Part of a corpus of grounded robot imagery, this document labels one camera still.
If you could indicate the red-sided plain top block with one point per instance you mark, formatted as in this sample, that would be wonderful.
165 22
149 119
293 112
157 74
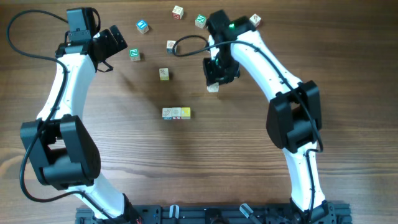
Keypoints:
177 12

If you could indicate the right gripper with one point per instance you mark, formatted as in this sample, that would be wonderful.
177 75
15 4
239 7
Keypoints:
211 77

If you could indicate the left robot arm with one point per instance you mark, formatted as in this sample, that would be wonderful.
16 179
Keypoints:
58 146

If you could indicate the plain block yellow side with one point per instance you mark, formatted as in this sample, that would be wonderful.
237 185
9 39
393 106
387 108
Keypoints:
164 74

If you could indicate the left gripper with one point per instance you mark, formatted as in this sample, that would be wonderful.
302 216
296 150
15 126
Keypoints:
107 36

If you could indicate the green Z block left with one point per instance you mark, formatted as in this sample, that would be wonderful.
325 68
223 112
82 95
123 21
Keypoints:
134 54

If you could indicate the blue 1 block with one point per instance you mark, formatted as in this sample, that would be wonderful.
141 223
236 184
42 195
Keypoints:
142 26

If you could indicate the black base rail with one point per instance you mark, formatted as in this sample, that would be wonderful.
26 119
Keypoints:
271 213

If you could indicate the green z block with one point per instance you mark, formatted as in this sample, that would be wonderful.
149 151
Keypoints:
134 54
200 21

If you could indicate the plain block blue P side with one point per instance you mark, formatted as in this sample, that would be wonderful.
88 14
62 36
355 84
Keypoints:
167 113

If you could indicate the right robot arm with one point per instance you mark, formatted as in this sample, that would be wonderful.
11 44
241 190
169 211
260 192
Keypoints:
294 115

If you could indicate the yellow top block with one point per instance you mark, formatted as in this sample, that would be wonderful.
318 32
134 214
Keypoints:
185 112

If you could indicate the red A block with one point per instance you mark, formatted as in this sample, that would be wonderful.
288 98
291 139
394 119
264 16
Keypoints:
213 88

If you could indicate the plain block red-blue side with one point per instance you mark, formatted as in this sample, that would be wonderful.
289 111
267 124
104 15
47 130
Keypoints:
176 113

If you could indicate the green Z block upper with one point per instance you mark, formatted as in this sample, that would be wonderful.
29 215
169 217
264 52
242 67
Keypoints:
200 21

